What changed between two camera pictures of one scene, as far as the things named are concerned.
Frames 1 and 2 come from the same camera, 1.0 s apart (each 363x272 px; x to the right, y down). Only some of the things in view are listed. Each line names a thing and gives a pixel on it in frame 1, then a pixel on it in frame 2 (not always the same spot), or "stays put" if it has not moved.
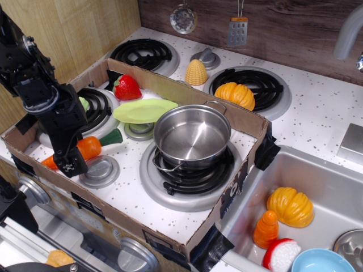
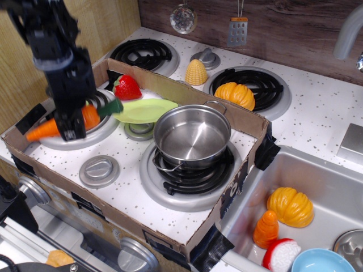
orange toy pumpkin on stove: x=236 y=93 stays put
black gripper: x=60 y=111 to x=68 y=66
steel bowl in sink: x=349 y=244 stays put
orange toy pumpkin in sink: x=293 y=208 stays put
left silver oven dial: x=34 y=194 stays put
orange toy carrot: x=90 y=146 to x=91 y=115
